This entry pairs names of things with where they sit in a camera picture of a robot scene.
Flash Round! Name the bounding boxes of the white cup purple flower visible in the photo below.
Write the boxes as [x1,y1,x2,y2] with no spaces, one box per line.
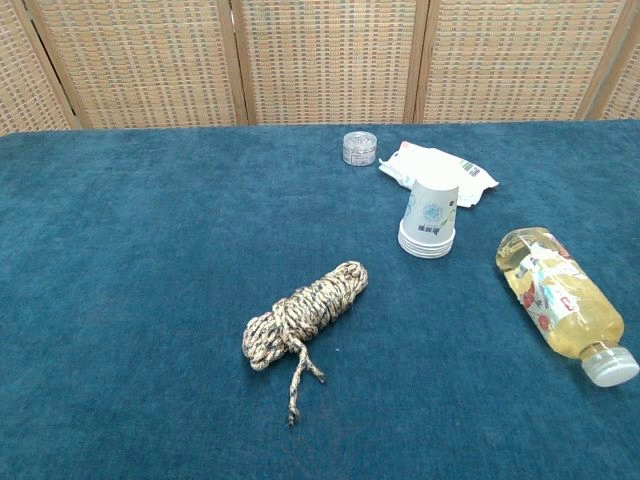
[399,243,454,260]

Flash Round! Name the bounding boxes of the white paper cups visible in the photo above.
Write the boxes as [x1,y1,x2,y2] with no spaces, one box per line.
[397,178,460,260]

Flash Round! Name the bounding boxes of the small clear plastic jar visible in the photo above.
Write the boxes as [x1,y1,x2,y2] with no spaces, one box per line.
[342,131,379,167]

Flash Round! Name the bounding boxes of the white wipes packet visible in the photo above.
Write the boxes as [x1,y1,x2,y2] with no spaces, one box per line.
[378,141,501,209]

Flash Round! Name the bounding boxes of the blue carpet table cover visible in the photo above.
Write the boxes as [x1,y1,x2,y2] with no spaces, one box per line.
[0,121,640,480]

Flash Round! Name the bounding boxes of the woven bamboo screen panel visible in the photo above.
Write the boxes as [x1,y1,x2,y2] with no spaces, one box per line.
[22,0,250,130]
[0,0,81,136]
[229,0,430,126]
[587,0,640,121]
[413,0,639,124]

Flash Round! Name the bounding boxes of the yellow liquid plastic bottle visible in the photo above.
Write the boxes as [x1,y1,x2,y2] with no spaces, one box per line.
[495,227,640,389]

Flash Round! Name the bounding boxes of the beige braided rope bundle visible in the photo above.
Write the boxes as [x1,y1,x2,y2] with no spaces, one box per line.
[242,260,370,427]

